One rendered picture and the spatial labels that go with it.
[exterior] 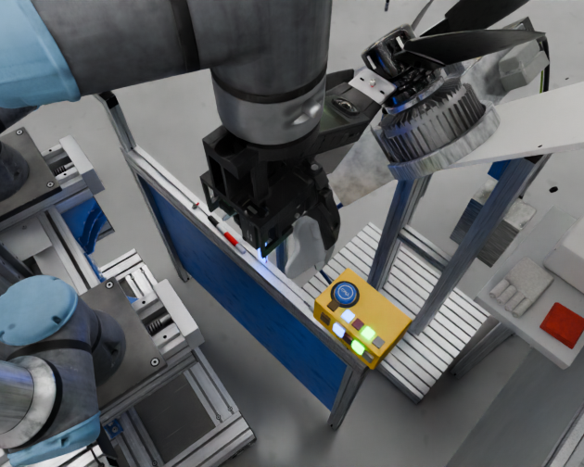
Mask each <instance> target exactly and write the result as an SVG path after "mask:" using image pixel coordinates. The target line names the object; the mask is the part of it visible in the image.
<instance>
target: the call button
mask: <svg viewBox="0 0 584 467"><path fill-rule="evenodd" d="M355 297H356V290H355V288H354V287H353V286H352V285H351V284H347V283H343V284H339V285H338V286H337V287H336V290H335V298H336V300H337V301H338V302H340V303H342V304H349V303H351V302H352V301H353V300H354V299H355Z"/></svg>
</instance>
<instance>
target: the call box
mask: <svg viewBox="0 0 584 467"><path fill-rule="evenodd" d="M343 283H347V284H351V285H352V286H353V287H354V288H355V290H356V297H355V299H354V300H353V301H352V302H351V303H349V304H342V303H340V302H338V301H337V300H336V298H335V290H336V287H337V286H338V285H339V284H343ZM332 299H334V300H335V302H336V303H338V304H339V305H340V306H339V307H338V308H337V310H336V311H335V312H333V311H332V310H330V309H329V308H328V307H327V304H328V303H329V302H330V301H331V300H332ZM347 309H348V310H349V311H350V312H351V313H353V314H354V315H355V316H354V317H353V319H352V320H351V321H350V322H347V321H346V320H345V319H343V318H342V317H341V316H342V314H343V313H344V312H345V311H346V310H347ZM322 312H323V313H325V314H326V315H327V316H328V317H329V318H330V319H331V321H330V325H329V326H327V325H326V324H325V323H324V322H323V321H322V320H321V319H320V317H321V313H322ZM313 318H314V319H315V320H316V321H318V322H319V323H320V324H321V325H322V326H323V327H324V328H325V329H327V330H328V331H329V332H330V333H331V334H332V335H333V336H334V337H335V338H337V339H338V340H339V341H340V342H341V343H342V344H343V345H344V346H345V347H347V348H348V349H349V350H350V351H351V352H352V353H353V354H355V355H356V356H357V357H358V358H359V359H360V360H361V361H362V362H364V363H365V364H366V365H367V366H368V367H369V368H370V369H372V370H374V369H375V368H376V367H377V366H378V364H379V363H380V362H381V361H382V360H383V359H384V358H385V356H386V355H387V354H388V353H389V352H390V351H391V350H392V348H393V347H394V346H396V345H397V344H398V343H399V341H400V340H401V339H402V338H403V337H404V335H405V333H406V332H407V330H408V328H409V327H410V325H411V323H412V321H413V320H412V319H411V318H410V317H408V316H407V315H406V314H405V313H404V312H402V311H401V310H400V309H398V308H397V307H396V306H395V305H394V304H392V303H391V302H390V301H389V300H388V299H386V298H385V297H384V296H382V295H381V294H380V293H379V292H378V291H376V290H375V289H374V288H373V287H371V286H370V285H369V284H368V283H366V282H365V281H364V280H363V278H361V277H360V276H359V275H358V274H356V273H355V272H354V271H353V270H351V269H350V268H346V269H345V270H344V271H343V272H342V273H341V274H340V275H339V276H338V277H337V278H336V279H335V280H334V281H333V282H332V283H331V284H330V285H329V286H328V287H327V288H326V289H325V290H324V291H323V292H322V293H321V294H320V295H319V296H318V297H317V298H316V299H315V301H314V310H313ZM357 318H358V319H360V320H361V321H362V322H363V323H364V326H363V327H362V328H361V330H360V331H357V330H356V329H355V328H354V327H353V326H352V325H351V324H352V323H353V322H354V321H355V320H356V319H357ZM335 323H336V324H337V325H338V326H339V327H341V328H342V329H343V330H344V333H345V332H346V333H347V334H349V335H350V336H351V337H352V338H353V339H354V341H356V342H358V343H359V344H360V345H361V346H362V347H363V348H364V349H366V350H367V351H368V352H369V353H370V354H371V355H372V356H374V359H373V361H372V363H369V362H368V361H367V360H366V359H364V358H363V357H362V355H360V354H359V353H358V352H357V351H356V350H354V349H353V348H352V346H350V345H349V344H348V343H346V342H345V341H344V340H343V339H342V337H343V336H342V337H340V336H339V335H338V334H336V333H335V332H334V331H333V328H334V324H335ZM366 327H369V328H370V329H371V330H373V331H374V332H375V334H374V335H373V336H372V337H371V338H370V340H368V339H367V338H365V337H364V336H363V335H362V332H363V331H364V329H365V328H366ZM377 336H380V337H381V338H382V339H383V340H384V341H385V344H384V345H383V346H381V347H380V349H378V348H377V347H376V346H375V345H373V344H372V341H373V340H374V339H375V338H376V337H377ZM354 341H353V342H354ZM362 353H363V352H362Z"/></svg>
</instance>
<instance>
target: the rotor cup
mask: <svg viewBox="0 0 584 467"><path fill-rule="evenodd" d="M398 37H399V38H400V40H401V41H402V43H403V45H405V43H406V42H407V41H408V40H411V39H413V38H416V36H415V34H414V32H413V30H412V28H411V26H410V25H409V24H408V23H404V24H402V25H400V26H399V27H397V28H396V29H394V30H392V31H391V32H389V33H387V34H385V35H384V36H382V37H381V38H379V39H378V40H377V41H375V42H374V43H372V44H371V45H369V46H368V47H367V48H365V49H364V50H363V51H362V53H361V58H362V60H363V62H364V64H365V66H366V67H367V69H370V70H371V71H373V72H374V73H376V74H378V75H379V76H381V77H382V78H384V79H386V80H387V81H389V82H391V83H393V84H394V85H395V86H396V87H397V89H396V91H397V92H396V93H395V94H394V95H393V96H391V97H390V98H389V99H388V101H386V102H385V103H384V104H383V105H382V106H383V107H393V106H395V105H397V104H399V103H401V102H403V101H405V100H407V99H409V98H410V97H412V96H414V95H416V94H418V93H419V92H421V91H422V90H424V89H425V88H426V87H427V86H428V85H430V84H431V83H432V82H434V81H435V80H436V79H437V78H438V77H439V75H440V74H441V70H440V69H433V70H427V69H422V68H420V69H414V68H413V65H412V64H409V63H406V62H403V61H400V60H398V59H396V58H393V56H394V55H395V54H396V53H398V52H401V51H402V49H401V47H400V45H399V43H398V41H397V39H396V38H398ZM384 38H387V39H385V40H384V41H382V39H384ZM381 41H382V42H381ZM368 56H369V57H370V58H371V59H372V61H373V63H374V64H375V67H376V69H374V68H373V66H372V65H371V63H370V61H369V59H368V58H367V57H368Z"/></svg>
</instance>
